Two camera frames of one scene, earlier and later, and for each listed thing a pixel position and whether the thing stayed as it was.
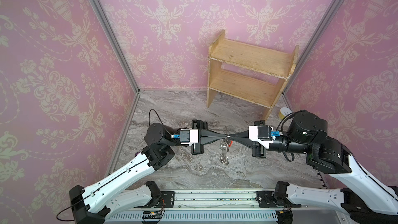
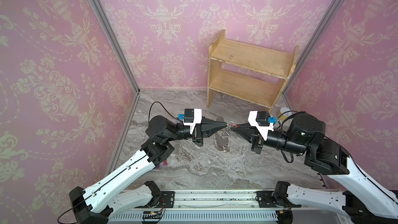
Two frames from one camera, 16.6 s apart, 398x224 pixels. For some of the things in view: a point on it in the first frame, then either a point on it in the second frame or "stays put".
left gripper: x=204 y=132 -> x=204 y=128
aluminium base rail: x=221 y=208 stays put
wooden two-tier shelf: x=257 y=89 stays put
